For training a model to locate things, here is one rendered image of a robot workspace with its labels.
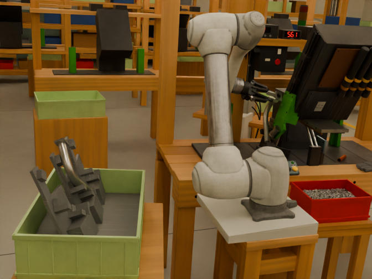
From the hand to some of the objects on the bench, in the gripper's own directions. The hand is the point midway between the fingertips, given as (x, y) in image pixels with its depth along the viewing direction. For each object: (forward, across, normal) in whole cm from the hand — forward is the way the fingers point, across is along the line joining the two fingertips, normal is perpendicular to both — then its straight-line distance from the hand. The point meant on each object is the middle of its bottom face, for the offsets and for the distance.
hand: (273, 96), depth 250 cm
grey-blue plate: (+32, -30, +6) cm, 44 cm away
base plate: (+24, -22, +20) cm, 38 cm away
